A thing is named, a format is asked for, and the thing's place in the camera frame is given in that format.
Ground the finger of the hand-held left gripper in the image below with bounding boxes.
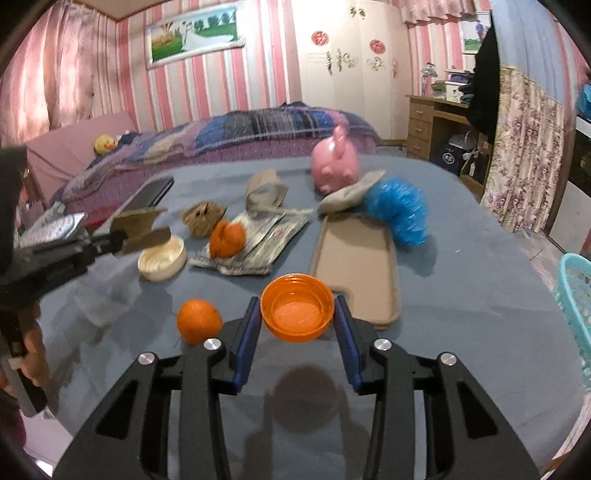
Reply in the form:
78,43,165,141
88,228,130,259

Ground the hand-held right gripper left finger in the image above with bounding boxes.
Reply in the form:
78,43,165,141
53,296,260,480

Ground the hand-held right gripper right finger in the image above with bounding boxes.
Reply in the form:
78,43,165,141
334,295,541,480

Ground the brown cardboard scrap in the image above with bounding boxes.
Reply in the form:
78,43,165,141
111,208,172,257

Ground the orange plastic lid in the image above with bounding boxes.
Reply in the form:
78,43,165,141
260,274,334,343

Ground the curved beige cardboard piece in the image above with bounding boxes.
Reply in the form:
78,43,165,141
246,170,288,214

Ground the person's left hand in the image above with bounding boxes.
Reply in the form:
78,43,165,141
0,302,51,398

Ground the silver foil packet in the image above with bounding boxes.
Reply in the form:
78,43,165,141
18,212,88,250

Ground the whole orange tangerine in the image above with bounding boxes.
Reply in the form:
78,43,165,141
177,299,223,346

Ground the cream white round lid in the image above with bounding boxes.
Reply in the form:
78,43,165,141
137,235,188,282

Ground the black smartphone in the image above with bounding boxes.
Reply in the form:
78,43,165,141
121,176,175,215

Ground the brown rectangular tray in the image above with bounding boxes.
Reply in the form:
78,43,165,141
308,213,402,330

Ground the crumpled brown paper ball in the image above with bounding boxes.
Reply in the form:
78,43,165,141
180,199,228,240

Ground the peeled orange piece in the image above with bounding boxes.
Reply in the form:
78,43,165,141
209,220,246,259

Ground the pink bed headboard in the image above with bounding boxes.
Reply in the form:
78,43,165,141
25,111,139,204

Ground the crumpled blue plastic bag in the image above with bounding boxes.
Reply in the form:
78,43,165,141
365,179,430,246

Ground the beige cloth piece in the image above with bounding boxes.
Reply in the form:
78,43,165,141
318,170,387,214

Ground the pink pig-shaped mug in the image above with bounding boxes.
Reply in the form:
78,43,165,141
310,124,362,195

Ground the pink window curtain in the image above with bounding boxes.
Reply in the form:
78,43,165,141
0,0,122,148

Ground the bed with patchwork quilt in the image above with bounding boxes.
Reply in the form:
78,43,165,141
62,102,384,206

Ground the dark printed box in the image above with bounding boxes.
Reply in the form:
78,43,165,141
436,143,463,177

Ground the wooden desk with drawers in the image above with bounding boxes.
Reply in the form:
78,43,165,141
405,95,490,176

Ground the teal plastic basket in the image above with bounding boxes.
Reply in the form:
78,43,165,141
551,254,591,393

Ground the floral curtain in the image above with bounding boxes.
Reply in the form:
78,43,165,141
480,65,566,233

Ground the white box on desk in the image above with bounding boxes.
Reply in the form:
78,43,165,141
431,78,467,103

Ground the white wardrobe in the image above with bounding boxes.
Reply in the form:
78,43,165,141
293,0,414,141

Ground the desk lamp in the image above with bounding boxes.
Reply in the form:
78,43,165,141
420,62,439,97

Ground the black hanging coat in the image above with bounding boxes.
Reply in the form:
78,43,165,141
466,23,502,136

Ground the blue cloth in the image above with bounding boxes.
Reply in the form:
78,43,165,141
576,74,591,121

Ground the framed landscape wall picture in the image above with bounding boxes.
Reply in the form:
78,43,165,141
144,7,246,70

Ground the small framed wall picture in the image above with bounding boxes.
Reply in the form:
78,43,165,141
459,11,492,55

